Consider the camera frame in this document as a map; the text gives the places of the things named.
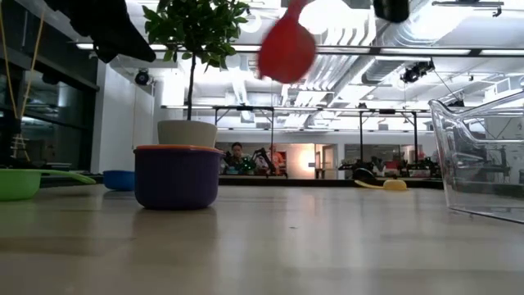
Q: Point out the green measuring cup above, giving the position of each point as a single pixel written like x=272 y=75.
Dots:
x=16 y=184

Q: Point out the blue measuring cup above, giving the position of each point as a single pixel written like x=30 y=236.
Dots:
x=118 y=180

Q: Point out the green leafy plant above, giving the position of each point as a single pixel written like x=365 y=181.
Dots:
x=196 y=24

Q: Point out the purple measuring cup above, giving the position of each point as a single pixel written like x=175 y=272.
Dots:
x=178 y=180

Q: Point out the red measuring cup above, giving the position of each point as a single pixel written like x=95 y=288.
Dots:
x=286 y=49

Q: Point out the black metal rig frame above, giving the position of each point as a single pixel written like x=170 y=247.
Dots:
x=245 y=107
x=387 y=111

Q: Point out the yellow measuring cup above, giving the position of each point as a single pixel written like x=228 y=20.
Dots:
x=395 y=185

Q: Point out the background black robot arm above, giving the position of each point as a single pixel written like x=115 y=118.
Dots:
x=262 y=160
x=374 y=164

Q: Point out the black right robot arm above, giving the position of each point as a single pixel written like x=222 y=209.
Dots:
x=391 y=10

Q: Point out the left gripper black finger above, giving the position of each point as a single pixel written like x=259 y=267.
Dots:
x=123 y=39

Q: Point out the ceiling light strip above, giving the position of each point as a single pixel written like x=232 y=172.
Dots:
x=503 y=52
x=344 y=49
x=425 y=51
x=245 y=48
x=159 y=47

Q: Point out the clear plastic basket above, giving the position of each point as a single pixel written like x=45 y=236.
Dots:
x=491 y=172

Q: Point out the person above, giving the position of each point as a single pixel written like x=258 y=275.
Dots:
x=236 y=149
x=278 y=159

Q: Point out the orange measuring cup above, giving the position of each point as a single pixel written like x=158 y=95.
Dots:
x=180 y=146

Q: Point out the black table frame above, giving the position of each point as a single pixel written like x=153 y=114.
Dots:
x=307 y=182

